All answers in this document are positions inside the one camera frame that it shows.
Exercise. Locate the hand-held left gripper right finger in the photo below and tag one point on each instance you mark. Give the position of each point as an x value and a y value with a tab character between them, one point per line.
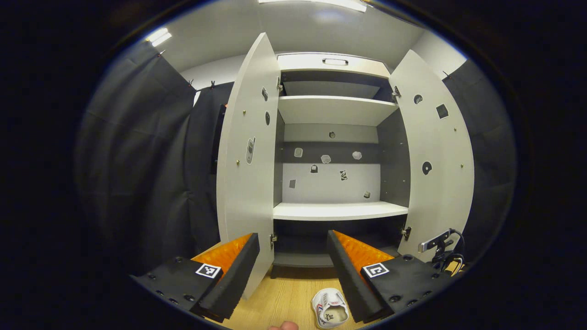
348	279

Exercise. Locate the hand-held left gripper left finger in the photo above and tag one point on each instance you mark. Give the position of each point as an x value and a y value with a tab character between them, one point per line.
236	284

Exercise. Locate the white canvas shoe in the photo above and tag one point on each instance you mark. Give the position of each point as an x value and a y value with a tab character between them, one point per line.
328	298

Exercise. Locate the white cabinet door cat sticker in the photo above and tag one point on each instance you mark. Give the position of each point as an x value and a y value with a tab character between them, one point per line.
440	197

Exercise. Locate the white cabinet door phone sticker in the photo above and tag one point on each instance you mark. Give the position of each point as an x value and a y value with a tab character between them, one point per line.
247	206

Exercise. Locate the white shoe cabinet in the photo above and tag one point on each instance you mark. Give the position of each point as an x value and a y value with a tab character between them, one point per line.
330	183

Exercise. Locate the white cabinet shelf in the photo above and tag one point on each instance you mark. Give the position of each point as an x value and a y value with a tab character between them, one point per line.
339	211
335	110

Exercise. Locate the black backdrop cloth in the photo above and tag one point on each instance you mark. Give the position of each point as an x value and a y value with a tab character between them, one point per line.
137	160
490	151

